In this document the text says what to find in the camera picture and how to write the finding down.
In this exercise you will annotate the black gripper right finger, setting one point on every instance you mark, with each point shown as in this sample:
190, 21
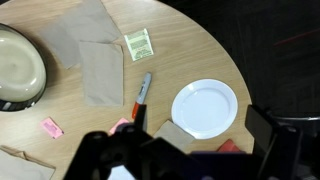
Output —
261, 127

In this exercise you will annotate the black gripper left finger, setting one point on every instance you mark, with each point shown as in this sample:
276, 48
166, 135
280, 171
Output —
141, 117

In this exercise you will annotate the grey marker with red cap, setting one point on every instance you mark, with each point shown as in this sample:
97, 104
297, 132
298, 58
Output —
142, 93

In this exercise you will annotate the black rimmed cream bowl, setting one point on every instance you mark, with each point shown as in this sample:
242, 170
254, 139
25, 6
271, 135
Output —
23, 75

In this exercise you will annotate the pink sweetener packet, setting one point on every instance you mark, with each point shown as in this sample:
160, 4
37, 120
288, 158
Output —
117, 124
50, 126

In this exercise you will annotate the red orange cloth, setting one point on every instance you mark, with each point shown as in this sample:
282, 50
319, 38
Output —
228, 146

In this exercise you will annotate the white plate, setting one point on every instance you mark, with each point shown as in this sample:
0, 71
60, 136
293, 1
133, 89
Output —
205, 108

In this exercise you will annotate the brown paper napkin lower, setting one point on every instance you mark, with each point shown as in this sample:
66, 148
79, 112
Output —
102, 66

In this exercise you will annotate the brown paper napkin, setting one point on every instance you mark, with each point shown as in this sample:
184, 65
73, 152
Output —
89, 22
102, 66

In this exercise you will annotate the green white sachet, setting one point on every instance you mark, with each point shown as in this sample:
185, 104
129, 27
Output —
139, 44

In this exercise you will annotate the brown paper napkin upper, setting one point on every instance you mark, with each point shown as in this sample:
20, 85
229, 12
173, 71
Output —
89, 22

